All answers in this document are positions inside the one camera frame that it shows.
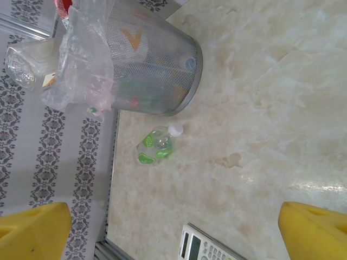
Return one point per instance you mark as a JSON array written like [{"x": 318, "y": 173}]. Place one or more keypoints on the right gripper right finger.
[{"x": 317, "y": 235}]

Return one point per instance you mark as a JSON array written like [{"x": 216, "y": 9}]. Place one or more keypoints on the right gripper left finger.
[{"x": 32, "y": 235}]

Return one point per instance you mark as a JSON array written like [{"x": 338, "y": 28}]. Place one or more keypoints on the orange green label bottle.
[{"x": 27, "y": 59}]

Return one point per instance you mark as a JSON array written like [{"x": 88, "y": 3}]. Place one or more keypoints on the white label orange mark bottle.
[{"x": 132, "y": 40}]

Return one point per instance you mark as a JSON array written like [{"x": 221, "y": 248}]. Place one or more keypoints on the white red print label bottle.
[{"x": 63, "y": 4}]

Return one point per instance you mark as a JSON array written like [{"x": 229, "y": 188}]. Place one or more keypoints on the clear plastic bin liner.
[{"x": 81, "y": 67}]

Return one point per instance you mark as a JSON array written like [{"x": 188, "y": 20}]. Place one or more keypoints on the grey metal mesh bin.
[{"x": 162, "y": 67}]

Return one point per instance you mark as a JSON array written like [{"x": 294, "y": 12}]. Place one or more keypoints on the white scientific calculator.
[{"x": 208, "y": 246}]

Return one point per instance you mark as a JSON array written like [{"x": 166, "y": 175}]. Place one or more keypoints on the green label clear bottle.
[{"x": 157, "y": 147}]

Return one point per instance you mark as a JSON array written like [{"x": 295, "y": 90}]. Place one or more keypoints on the aluminium side rail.
[{"x": 101, "y": 252}]

